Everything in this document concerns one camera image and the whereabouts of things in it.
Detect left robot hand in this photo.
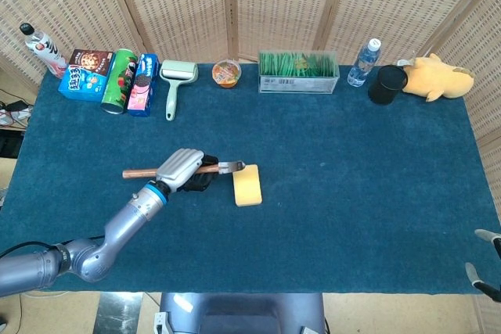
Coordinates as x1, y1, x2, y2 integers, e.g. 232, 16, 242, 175
156, 148, 220, 193

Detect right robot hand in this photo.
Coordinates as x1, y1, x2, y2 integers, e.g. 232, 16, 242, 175
464, 228, 501, 303

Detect wooden handle claw hammer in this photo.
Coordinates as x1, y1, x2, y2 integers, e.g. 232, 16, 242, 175
121, 160, 247, 180

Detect robot base body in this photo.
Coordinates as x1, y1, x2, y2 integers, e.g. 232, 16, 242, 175
153, 292, 328, 334

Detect yellow sponge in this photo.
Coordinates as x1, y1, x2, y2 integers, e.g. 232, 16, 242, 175
232, 163, 264, 207

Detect blue table mat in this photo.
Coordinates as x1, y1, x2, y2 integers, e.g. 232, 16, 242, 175
0, 62, 501, 296

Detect green lint roller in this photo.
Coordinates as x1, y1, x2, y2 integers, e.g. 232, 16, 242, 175
159, 59, 198, 122

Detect blue pink oreo box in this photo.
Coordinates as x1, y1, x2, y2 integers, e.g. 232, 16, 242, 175
126, 52, 160, 118

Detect orange jelly cup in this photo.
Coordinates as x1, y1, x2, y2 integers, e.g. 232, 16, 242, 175
211, 59, 243, 88

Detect green chips can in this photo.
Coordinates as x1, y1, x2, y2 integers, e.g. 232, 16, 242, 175
100, 48, 139, 115

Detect blue snack box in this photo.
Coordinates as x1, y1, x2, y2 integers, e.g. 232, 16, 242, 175
57, 64, 109, 103

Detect brown cookie box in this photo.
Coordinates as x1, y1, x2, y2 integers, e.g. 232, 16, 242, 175
68, 48, 115, 75

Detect clear box of green packets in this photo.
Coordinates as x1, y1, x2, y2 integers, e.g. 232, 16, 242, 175
258, 50, 340, 95

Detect black cap drink bottle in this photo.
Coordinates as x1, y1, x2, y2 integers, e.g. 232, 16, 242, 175
19, 22, 68, 79

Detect yellow plush toy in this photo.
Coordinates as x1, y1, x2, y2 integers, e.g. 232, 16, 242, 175
396, 52, 475, 103

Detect clear water bottle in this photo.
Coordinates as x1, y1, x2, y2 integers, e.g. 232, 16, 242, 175
347, 38, 383, 88

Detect black cylinder cup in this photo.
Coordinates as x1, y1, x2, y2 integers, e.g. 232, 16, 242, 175
367, 65, 409, 106

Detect cables and power adapter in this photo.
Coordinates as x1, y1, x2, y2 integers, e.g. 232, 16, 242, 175
0, 99, 33, 128

